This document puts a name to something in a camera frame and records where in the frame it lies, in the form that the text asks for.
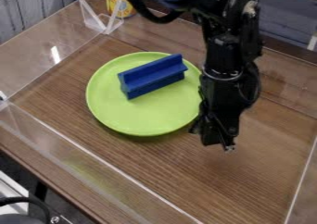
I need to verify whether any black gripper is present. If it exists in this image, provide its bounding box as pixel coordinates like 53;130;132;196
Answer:
188;68;262;153

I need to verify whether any blue plastic block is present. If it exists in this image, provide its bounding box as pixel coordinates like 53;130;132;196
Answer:
117;54;188;100

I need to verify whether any black cable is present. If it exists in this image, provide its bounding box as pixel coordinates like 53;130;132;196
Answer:
0;196;51;224

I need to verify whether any clear acrylic enclosure wall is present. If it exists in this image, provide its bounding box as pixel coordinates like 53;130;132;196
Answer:
0;0;317;224

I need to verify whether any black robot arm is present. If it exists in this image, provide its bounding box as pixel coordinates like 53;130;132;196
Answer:
127;0;263;151

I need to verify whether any yellow printed can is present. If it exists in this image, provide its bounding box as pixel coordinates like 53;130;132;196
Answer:
105;0;136;19

